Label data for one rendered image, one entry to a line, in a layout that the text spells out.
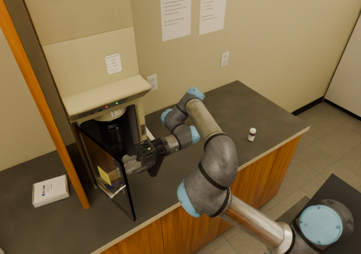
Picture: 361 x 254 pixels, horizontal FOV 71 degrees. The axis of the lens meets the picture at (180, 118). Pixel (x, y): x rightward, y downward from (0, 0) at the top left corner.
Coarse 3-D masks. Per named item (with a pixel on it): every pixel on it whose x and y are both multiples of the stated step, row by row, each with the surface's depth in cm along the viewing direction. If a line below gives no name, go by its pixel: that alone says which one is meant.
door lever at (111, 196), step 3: (99, 186) 99; (102, 186) 99; (102, 189) 98; (105, 189) 98; (120, 189) 98; (105, 192) 97; (108, 192) 96; (111, 192) 97; (114, 192) 97; (117, 192) 97; (108, 195) 96; (111, 195) 95; (114, 195) 96; (111, 198) 95
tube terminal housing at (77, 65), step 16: (112, 32) 90; (128, 32) 94; (48, 48) 82; (64, 48) 84; (80, 48) 87; (96, 48) 90; (112, 48) 94; (128, 48) 97; (48, 64) 84; (64, 64) 87; (80, 64) 90; (96, 64) 94; (128, 64) 101; (64, 80) 90; (80, 80) 93; (96, 80) 97; (112, 80) 101; (64, 96) 93
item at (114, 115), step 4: (120, 108) 115; (124, 108) 117; (112, 112) 112; (116, 112) 113; (120, 112) 115; (124, 112) 117; (100, 116) 112; (104, 116) 112; (108, 116) 112; (112, 116) 113; (116, 116) 114; (100, 120) 112; (104, 120) 112; (108, 120) 112
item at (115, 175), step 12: (84, 132) 96; (84, 144) 102; (96, 144) 92; (96, 156) 99; (108, 156) 89; (96, 168) 108; (108, 168) 96; (120, 168) 86; (96, 180) 119; (120, 180) 93; (120, 192) 101; (120, 204) 110; (132, 216) 107
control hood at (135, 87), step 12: (108, 84) 100; (120, 84) 100; (132, 84) 100; (144, 84) 100; (72, 96) 94; (84, 96) 94; (96, 96) 94; (108, 96) 93; (120, 96) 94; (132, 96) 99; (72, 108) 88; (84, 108) 88; (96, 108) 93; (72, 120) 96
